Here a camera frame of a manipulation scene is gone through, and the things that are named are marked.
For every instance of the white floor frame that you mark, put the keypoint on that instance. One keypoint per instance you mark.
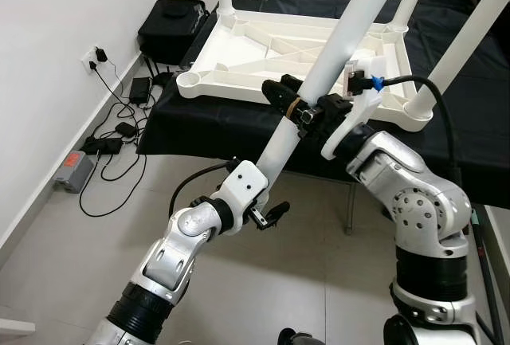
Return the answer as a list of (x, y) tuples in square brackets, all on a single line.
[(16, 327)]

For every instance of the robot right leg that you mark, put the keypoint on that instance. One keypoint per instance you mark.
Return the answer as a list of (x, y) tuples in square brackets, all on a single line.
[(299, 337)]

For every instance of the black power strip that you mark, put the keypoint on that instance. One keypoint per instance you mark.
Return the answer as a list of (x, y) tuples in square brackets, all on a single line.
[(102, 146)]

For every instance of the black carry bag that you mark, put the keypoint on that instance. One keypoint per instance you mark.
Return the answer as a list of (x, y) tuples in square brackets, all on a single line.
[(171, 30)]

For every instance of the grey box red label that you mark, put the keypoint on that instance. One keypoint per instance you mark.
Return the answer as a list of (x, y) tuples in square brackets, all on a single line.
[(73, 170)]

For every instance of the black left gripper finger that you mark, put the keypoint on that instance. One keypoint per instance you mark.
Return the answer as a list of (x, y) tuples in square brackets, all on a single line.
[(277, 211)]

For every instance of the grey metal table leg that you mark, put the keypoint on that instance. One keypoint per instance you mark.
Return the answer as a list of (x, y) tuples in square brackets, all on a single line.
[(351, 209)]

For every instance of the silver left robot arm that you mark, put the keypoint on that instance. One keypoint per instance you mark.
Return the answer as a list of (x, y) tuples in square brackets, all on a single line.
[(171, 249)]

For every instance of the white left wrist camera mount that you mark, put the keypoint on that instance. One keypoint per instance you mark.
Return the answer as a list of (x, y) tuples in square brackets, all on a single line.
[(243, 186)]

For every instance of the small black power adapter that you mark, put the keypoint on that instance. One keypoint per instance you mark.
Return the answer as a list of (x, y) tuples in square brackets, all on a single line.
[(125, 130)]

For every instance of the black table cloth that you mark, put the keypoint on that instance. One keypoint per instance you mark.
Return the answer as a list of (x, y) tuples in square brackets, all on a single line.
[(215, 130)]

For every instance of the white plastic table top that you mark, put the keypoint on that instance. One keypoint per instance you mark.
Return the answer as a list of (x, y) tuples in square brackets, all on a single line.
[(239, 58)]

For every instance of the black router with antennas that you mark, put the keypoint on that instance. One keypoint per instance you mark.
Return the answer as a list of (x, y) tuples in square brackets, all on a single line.
[(163, 76)]

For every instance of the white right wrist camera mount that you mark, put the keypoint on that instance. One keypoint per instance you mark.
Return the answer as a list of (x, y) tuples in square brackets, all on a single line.
[(355, 122)]

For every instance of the black wall plug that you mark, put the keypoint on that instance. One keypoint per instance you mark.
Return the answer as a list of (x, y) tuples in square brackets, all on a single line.
[(93, 66), (101, 54)]

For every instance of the black floor rod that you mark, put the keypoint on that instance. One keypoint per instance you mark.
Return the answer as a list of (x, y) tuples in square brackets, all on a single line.
[(482, 265)]

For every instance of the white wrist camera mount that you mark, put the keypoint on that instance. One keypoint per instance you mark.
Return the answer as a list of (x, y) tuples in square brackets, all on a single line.
[(355, 122), (243, 186)]

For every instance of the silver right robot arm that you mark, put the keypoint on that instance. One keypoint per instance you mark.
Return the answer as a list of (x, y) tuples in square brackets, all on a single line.
[(414, 201)]

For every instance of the yellow rubber band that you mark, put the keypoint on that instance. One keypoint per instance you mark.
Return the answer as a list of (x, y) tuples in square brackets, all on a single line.
[(295, 108)]

